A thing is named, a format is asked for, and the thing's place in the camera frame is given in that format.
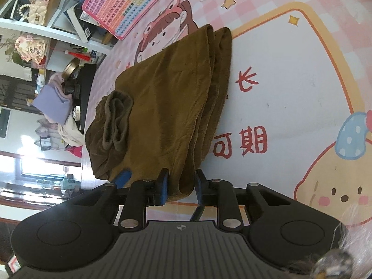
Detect pink learning board toy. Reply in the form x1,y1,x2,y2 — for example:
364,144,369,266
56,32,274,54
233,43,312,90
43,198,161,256
81,0,182,41

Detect brass bowl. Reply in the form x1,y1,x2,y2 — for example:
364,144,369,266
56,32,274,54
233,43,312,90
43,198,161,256
62,58,81,80

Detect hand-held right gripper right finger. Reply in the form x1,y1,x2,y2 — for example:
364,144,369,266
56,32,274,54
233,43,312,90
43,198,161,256
194,169,295,234

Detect black side table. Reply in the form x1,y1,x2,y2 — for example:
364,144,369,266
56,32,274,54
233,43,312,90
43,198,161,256
76,63,98,135

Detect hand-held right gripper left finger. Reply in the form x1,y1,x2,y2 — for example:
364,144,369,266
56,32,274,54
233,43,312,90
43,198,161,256
70,168,170,235

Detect pink flower bouquet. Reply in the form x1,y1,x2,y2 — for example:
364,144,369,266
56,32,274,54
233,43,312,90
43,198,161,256
5,33,47,66

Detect window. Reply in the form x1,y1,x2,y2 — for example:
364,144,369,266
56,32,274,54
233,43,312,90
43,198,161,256
17,156,82,181

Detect brown pants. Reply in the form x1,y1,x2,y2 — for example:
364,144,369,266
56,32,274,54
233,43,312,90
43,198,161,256
85,24,233,203

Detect cream handbag with pearls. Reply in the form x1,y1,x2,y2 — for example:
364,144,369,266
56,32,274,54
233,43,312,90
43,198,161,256
15,0,52,26

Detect white shelf unit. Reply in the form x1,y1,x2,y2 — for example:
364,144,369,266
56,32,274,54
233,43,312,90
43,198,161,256
0,0,117,53

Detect beige cloth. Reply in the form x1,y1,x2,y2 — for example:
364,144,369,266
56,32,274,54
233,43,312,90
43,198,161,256
57,116,85,149

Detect purple cloth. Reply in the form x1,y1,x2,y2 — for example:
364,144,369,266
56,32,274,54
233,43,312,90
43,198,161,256
33,73,73,123

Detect pink cartoon printed mat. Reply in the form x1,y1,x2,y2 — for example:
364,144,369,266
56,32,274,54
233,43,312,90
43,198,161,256
81,0,372,240

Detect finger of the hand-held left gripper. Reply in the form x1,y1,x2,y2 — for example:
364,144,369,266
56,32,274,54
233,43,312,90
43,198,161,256
115,170,132,187

